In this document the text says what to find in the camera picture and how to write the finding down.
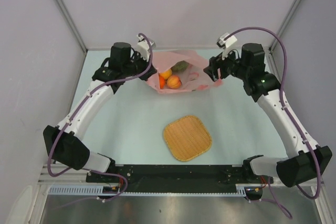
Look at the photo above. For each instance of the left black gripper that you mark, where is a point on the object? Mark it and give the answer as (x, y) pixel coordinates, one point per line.
(137, 56)

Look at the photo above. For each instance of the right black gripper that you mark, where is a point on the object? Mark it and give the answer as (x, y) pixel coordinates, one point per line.
(216, 63)

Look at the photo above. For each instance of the fake orange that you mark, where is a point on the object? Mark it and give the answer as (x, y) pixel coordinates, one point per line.
(165, 75)

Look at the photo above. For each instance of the fake peach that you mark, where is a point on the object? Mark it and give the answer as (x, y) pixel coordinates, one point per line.
(173, 82)

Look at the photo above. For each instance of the pink plastic bag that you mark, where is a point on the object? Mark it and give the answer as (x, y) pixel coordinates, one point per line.
(193, 78)

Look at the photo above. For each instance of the fake green melon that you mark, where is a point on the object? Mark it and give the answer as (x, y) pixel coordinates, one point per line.
(180, 66)

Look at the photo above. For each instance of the woven bamboo tray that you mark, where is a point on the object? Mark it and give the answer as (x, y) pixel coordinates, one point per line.
(187, 138)

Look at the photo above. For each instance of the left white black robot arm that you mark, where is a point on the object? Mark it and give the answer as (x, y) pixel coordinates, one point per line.
(64, 141)

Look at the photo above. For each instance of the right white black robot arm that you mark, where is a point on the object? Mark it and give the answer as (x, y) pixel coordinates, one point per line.
(306, 159)

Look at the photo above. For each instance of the fake small tangerine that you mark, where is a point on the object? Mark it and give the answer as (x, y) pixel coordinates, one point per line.
(162, 82)

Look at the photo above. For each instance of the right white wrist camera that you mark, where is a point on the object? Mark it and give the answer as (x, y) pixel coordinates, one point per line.
(227, 43)

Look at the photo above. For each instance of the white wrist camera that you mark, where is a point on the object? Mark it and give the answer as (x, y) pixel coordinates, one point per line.
(143, 48)
(227, 43)

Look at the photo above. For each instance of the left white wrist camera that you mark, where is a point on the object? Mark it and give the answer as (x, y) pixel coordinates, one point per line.
(143, 48)

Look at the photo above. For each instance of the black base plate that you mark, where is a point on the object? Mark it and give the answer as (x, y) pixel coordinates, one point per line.
(186, 178)

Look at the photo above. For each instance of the white slotted cable duct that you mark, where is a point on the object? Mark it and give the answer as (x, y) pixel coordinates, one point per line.
(79, 190)

